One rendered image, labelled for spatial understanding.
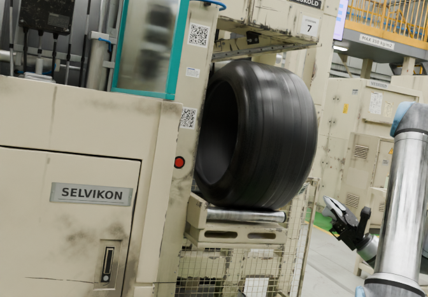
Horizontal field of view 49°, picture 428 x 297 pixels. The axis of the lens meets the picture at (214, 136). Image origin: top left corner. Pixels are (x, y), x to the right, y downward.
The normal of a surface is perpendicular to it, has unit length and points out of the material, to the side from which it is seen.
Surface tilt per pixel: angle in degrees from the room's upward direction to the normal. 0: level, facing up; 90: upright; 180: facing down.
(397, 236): 61
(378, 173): 90
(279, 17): 90
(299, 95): 51
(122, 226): 90
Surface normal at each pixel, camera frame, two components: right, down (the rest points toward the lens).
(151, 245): 0.40, 0.11
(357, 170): -0.90, -0.12
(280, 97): 0.41, -0.44
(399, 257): -0.25, -0.50
